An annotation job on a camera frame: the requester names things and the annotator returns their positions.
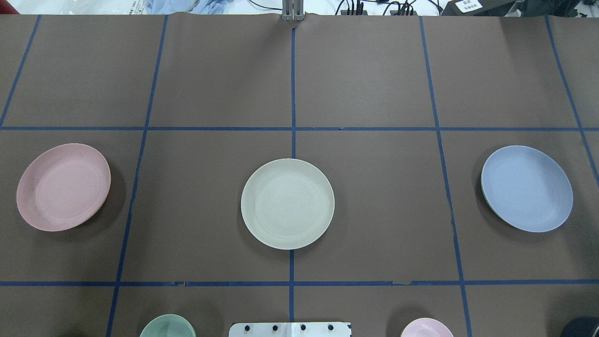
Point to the blue plate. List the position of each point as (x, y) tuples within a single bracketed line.
[(527, 189)]

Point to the pink plate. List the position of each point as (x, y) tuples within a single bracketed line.
[(64, 187)]

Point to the beige plate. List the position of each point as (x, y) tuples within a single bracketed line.
[(287, 204)]

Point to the black power strip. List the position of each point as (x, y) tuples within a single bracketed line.
[(376, 7)]

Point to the pink bowl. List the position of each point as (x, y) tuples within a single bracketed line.
[(426, 327)]

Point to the green bowl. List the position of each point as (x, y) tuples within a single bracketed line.
[(169, 325)]

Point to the light blue cloth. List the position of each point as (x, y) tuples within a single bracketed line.
[(200, 7)]

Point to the black box with label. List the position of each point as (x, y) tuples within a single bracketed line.
[(493, 8)]

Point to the dark blue cooking pot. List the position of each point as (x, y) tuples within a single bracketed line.
[(583, 326)]

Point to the aluminium frame post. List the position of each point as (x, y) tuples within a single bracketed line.
[(293, 10)]

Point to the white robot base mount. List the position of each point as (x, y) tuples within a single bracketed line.
[(290, 329)]

